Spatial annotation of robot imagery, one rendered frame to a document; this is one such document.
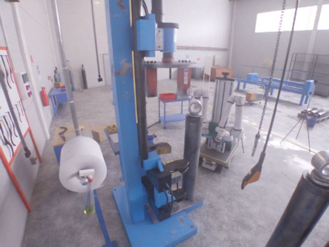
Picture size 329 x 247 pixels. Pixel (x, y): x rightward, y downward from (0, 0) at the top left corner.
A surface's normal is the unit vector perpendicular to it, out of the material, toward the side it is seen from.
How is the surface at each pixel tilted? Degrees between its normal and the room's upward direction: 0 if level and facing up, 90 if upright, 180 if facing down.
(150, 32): 90
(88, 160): 90
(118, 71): 90
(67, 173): 90
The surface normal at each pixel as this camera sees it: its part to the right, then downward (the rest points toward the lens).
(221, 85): -0.59, 0.32
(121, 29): 0.47, 0.35
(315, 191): -0.79, 0.25
